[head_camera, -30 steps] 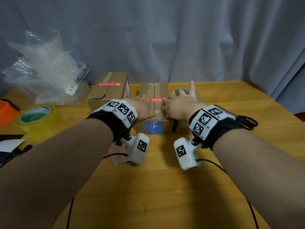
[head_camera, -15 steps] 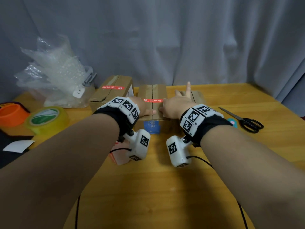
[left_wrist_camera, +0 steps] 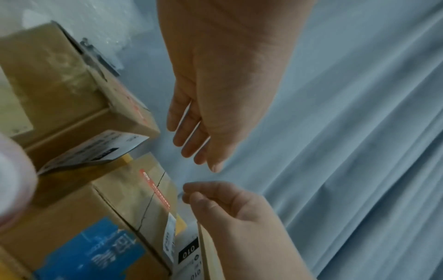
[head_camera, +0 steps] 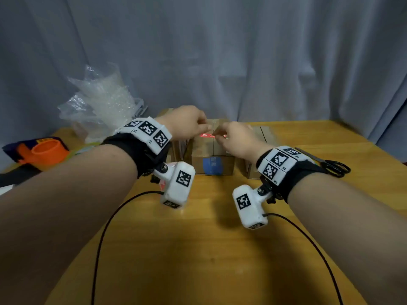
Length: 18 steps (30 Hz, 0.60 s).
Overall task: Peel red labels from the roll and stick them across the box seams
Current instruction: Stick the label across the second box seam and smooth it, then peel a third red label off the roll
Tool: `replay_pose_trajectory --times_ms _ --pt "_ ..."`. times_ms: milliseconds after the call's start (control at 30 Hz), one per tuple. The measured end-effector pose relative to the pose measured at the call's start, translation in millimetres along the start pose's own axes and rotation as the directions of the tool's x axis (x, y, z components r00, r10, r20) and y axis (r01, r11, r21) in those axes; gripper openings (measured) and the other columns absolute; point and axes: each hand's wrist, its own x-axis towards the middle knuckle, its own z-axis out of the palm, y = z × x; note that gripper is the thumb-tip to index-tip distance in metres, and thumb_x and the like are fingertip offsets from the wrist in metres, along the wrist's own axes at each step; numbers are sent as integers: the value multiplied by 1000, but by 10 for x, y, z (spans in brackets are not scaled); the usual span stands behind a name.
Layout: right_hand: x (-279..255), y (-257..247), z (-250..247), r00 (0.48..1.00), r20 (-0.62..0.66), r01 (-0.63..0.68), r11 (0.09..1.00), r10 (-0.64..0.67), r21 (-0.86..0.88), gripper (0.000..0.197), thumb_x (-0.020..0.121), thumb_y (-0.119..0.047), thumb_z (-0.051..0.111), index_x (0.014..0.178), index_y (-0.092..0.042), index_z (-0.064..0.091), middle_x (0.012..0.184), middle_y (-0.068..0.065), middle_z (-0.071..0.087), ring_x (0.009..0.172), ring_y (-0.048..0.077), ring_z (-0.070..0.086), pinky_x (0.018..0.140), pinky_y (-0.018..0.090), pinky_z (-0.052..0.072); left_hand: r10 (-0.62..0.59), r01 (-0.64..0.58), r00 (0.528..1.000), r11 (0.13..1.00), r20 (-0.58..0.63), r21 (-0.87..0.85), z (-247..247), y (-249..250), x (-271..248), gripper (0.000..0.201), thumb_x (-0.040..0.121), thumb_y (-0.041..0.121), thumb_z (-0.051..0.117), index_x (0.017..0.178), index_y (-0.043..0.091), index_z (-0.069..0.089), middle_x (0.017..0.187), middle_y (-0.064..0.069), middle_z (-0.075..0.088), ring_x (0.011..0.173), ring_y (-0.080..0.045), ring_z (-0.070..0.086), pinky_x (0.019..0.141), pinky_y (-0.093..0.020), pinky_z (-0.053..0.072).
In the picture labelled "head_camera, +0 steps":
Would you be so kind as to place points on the red label sticker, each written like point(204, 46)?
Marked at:
point(206, 135)

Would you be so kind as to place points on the person's left forearm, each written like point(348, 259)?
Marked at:
point(57, 219)

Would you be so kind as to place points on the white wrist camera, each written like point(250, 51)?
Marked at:
point(249, 206)
point(178, 184)

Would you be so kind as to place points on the black wristband with markers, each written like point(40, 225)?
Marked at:
point(140, 152)
point(299, 177)

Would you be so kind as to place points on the person's right forearm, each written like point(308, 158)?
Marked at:
point(356, 235)

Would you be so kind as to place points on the cardboard box with pale tape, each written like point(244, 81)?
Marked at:
point(182, 150)

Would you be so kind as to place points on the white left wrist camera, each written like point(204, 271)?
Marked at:
point(178, 184)

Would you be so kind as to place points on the cardboard box with blue tape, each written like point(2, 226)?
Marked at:
point(203, 149)

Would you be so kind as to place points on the grey curtain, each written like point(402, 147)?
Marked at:
point(238, 53)

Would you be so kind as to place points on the black left wristband with markers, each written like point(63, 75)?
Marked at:
point(140, 152)

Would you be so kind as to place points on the black right wristband with markers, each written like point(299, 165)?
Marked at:
point(299, 177)

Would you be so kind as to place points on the clear bubble wrap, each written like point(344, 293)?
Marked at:
point(101, 98)

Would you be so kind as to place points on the plain cardboard box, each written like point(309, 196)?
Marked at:
point(267, 134)

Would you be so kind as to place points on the person's left hand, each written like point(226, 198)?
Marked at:
point(186, 122)

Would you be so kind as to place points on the orange and navy tape dispenser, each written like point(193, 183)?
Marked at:
point(47, 152)

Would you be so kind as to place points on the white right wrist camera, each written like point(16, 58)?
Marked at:
point(249, 206)

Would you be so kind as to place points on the person's right hand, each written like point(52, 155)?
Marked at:
point(241, 141)

